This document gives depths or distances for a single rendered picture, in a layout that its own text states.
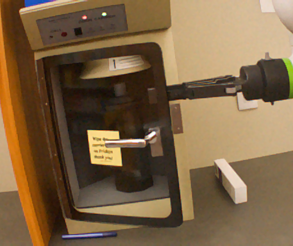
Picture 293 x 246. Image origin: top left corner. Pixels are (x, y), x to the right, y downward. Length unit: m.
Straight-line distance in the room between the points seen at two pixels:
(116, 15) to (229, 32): 0.62
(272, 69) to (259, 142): 0.67
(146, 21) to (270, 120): 0.73
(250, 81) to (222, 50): 0.58
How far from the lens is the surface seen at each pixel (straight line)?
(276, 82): 0.98
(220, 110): 1.57
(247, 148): 1.62
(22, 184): 1.08
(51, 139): 1.11
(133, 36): 1.08
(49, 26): 1.02
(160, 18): 1.03
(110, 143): 0.97
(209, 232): 1.12
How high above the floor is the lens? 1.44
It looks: 13 degrees down
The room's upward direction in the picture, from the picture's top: 8 degrees counter-clockwise
